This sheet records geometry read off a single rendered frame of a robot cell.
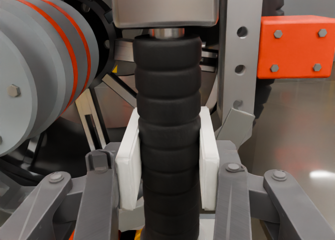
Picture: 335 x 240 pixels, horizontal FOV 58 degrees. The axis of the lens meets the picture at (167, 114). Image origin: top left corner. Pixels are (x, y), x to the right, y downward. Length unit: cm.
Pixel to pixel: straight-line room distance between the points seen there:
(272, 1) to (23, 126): 35
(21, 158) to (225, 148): 50
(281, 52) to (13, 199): 45
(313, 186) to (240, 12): 143
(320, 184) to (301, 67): 139
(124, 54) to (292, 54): 24
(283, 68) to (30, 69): 28
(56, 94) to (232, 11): 21
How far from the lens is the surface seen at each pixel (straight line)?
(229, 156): 16
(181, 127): 16
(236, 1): 37
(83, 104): 52
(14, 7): 30
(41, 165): 61
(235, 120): 40
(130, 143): 15
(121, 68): 94
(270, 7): 47
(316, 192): 169
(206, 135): 16
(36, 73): 26
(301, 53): 40
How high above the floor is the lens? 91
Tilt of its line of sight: 21 degrees down
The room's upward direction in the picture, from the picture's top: 2 degrees counter-clockwise
